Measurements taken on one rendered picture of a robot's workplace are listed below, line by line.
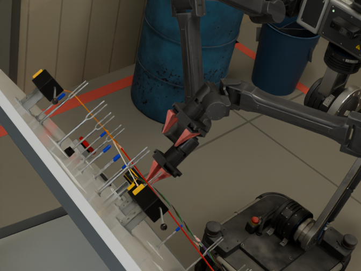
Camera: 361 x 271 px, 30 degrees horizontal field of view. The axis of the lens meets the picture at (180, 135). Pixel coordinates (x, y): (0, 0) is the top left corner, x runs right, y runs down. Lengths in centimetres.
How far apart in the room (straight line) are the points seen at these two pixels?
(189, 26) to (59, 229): 79
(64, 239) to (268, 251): 119
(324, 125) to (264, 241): 141
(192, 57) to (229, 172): 186
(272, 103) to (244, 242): 136
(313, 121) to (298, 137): 245
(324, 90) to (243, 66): 233
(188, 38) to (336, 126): 54
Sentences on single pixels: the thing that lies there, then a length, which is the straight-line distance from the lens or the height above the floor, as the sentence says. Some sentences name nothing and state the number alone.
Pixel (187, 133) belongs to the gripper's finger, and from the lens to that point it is 190.
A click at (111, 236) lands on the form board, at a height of 169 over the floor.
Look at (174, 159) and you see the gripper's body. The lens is 208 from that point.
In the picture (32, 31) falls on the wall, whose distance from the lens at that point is 380.
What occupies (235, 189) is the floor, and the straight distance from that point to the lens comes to 376.
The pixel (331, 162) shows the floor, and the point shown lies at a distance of 420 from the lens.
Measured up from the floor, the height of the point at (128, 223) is 151.
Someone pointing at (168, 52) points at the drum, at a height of 49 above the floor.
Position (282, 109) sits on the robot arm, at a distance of 186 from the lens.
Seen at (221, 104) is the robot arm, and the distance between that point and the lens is 182.
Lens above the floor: 248
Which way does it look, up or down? 38 degrees down
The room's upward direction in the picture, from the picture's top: 14 degrees clockwise
